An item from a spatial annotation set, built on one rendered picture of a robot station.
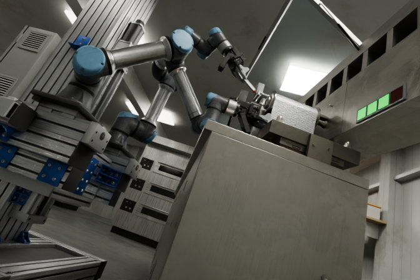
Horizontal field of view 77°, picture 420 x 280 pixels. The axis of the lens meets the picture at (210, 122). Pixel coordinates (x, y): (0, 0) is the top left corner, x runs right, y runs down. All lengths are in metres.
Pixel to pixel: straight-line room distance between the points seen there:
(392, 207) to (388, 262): 0.81
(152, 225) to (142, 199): 0.61
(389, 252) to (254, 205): 4.25
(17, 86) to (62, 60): 0.25
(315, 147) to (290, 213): 0.30
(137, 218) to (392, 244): 4.63
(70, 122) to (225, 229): 0.71
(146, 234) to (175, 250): 5.26
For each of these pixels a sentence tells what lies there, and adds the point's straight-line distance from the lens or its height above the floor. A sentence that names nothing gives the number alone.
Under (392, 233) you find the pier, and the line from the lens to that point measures 5.16.
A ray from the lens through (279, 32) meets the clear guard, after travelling 1.98.
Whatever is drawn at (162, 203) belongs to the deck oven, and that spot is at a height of 0.88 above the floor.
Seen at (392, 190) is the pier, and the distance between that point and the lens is 5.30.
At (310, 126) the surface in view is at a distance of 1.43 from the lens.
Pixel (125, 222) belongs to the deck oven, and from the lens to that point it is 6.27.
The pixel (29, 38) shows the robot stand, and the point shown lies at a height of 1.15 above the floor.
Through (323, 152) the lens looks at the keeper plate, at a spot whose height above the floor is 0.96.
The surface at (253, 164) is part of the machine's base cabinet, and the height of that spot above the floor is 0.80.
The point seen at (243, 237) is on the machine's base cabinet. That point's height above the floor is 0.55.
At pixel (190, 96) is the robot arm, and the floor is 1.12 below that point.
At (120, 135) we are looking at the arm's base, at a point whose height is 0.89.
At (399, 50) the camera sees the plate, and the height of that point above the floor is 1.40.
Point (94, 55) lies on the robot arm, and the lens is 1.16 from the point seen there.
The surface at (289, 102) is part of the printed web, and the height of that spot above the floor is 1.26.
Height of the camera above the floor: 0.51
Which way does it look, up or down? 23 degrees up
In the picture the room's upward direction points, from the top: 20 degrees clockwise
